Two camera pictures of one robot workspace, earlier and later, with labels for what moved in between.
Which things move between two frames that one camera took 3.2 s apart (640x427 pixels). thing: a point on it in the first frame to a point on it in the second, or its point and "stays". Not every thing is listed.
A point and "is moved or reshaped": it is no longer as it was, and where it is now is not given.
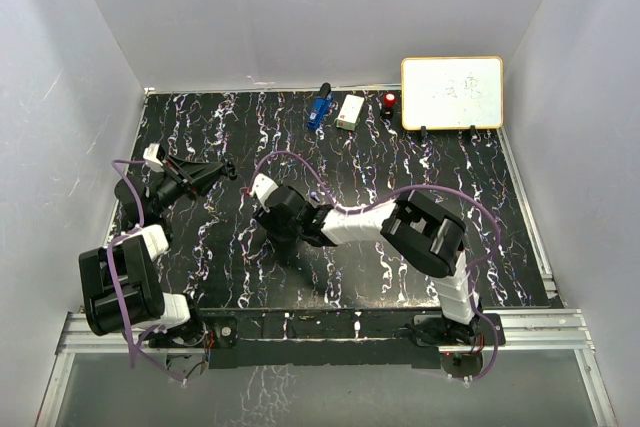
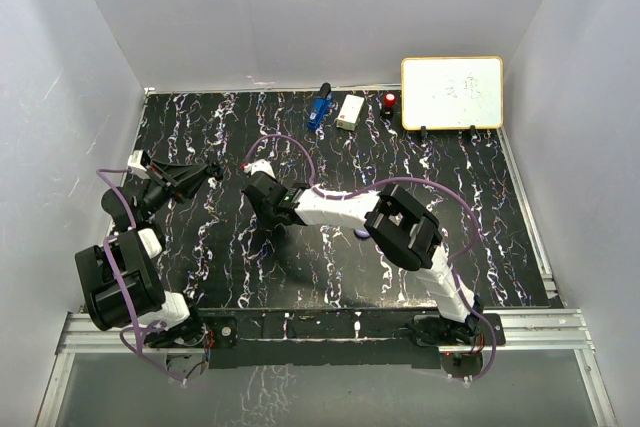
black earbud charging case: (232, 173) is moved or reshaped
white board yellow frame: (457, 92) stays
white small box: (350, 112) stays
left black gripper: (204, 175) stays
